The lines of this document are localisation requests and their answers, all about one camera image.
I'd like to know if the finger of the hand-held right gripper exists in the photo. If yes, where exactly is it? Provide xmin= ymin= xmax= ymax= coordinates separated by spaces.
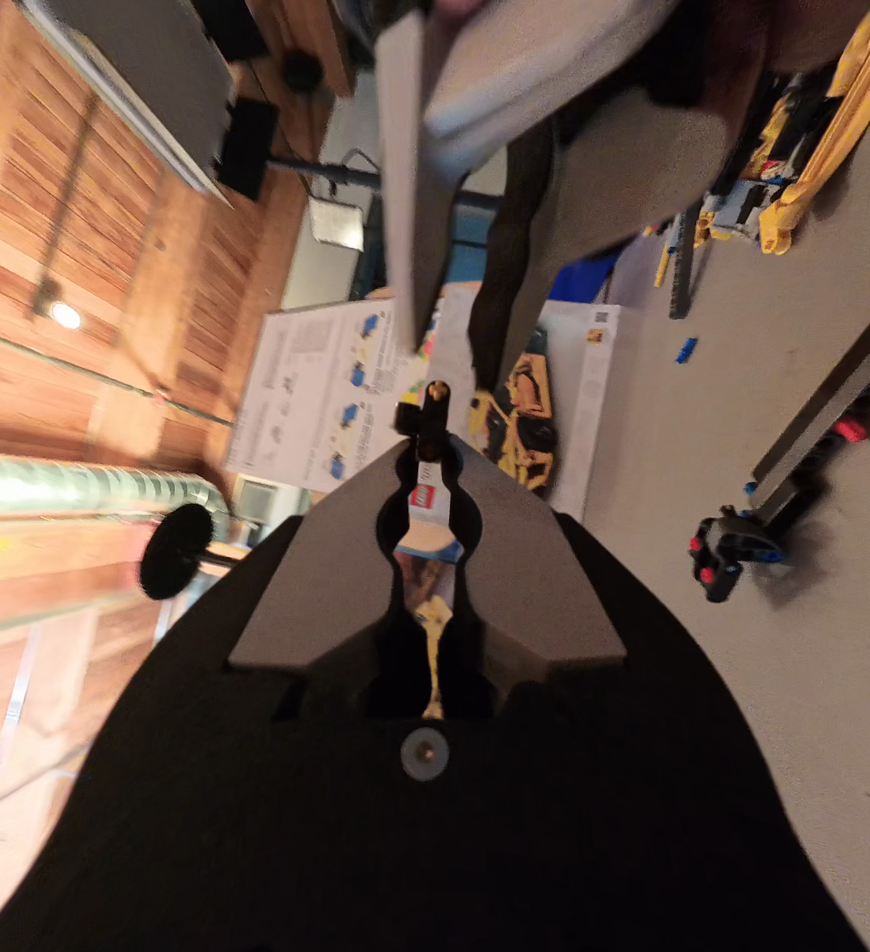
xmin=466 ymin=78 xmax=739 ymax=389
xmin=374 ymin=9 xmax=469 ymax=357

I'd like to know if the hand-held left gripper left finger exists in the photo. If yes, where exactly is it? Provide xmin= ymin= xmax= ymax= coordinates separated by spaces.
xmin=227 ymin=437 xmax=432 ymax=718

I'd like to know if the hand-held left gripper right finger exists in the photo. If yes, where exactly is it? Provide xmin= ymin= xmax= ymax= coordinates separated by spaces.
xmin=441 ymin=437 xmax=628 ymax=718

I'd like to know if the pile of brick pieces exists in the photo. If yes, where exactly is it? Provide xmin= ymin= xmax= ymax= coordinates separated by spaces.
xmin=641 ymin=0 xmax=870 ymax=322

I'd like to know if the small yellow black connector assembly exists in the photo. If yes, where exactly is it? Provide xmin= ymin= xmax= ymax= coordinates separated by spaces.
xmin=394 ymin=379 xmax=452 ymax=464

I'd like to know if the black grey brick chassis assembly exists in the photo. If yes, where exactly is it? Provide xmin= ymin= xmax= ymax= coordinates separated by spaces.
xmin=686 ymin=296 xmax=870 ymax=605

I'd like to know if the person's right hand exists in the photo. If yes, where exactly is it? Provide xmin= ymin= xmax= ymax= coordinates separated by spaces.
xmin=765 ymin=0 xmax=870 ymax=74

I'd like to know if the dark metal stand pole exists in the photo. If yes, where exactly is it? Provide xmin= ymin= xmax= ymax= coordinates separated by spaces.
xmin=265 ymin=155 xmax=499 ymax=213

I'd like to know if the white printed board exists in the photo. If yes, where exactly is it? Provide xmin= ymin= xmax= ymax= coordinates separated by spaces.
xmin=307 ymin=195 xmax=367 ymax=252

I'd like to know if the black round fixture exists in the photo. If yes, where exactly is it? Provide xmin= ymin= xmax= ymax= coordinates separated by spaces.
xmin=281 ymin=47 xmax=326 ymax=95

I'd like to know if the black square box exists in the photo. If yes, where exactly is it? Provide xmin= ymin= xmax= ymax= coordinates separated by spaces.
xmin=214 ymin=95 xmax=281 ymax=203

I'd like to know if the white sheet with colourful print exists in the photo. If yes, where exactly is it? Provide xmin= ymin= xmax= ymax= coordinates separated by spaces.
xmin=225 ymin=297 xmax=436 ymax=493

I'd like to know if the silver ventilation duct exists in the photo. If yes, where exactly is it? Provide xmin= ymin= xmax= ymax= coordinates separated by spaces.
xmin=0 ymin=452 xmax=233 ymax=523

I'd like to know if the grey wall panel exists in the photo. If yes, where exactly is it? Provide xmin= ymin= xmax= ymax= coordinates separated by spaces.
xmin=22 ymin=0 xmax=236 ymax=208

